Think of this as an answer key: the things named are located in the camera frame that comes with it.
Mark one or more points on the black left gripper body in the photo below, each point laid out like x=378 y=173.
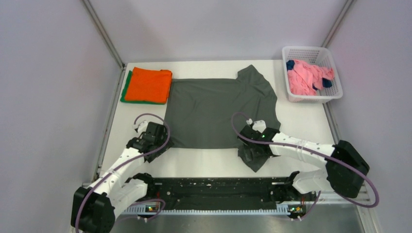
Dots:
x=169 y=143

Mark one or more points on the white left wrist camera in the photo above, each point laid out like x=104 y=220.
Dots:
x=141 y=127

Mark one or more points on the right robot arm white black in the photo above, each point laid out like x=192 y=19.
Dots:
x=339 y=167

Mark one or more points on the folded green t-shirt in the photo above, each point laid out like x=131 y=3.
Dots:
x=124 y=91

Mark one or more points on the folded orange t-shirt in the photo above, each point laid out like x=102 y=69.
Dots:
x=149 y=85

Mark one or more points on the grey t-shirt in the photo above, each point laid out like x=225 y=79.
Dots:
x=199 y=112

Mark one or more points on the pink crumpled t-shirt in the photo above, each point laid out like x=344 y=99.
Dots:
x=302 y=78

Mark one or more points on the aluminium frame post right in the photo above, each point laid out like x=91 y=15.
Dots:
x=338 y=22

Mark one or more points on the aluminium frame post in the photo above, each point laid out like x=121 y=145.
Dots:
x=102 y=32
x=338 y=22

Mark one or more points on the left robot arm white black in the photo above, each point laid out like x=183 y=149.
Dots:
x=95 y=208

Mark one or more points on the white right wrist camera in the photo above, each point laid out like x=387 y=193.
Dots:
x=258 y=125

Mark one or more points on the white plastic laundry basket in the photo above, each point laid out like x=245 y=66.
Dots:
x=310 y=74

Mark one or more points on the aluminium frame post left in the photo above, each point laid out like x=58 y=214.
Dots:
x=102 y=32

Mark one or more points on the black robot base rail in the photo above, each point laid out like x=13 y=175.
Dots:
x=232 y=194

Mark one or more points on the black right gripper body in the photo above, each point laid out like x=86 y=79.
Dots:
x=250 y=146

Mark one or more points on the white slotted cable duct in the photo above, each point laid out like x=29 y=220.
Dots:
x=279 y=210

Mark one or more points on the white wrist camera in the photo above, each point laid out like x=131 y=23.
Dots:
x=141 y=127
x=258 y=125

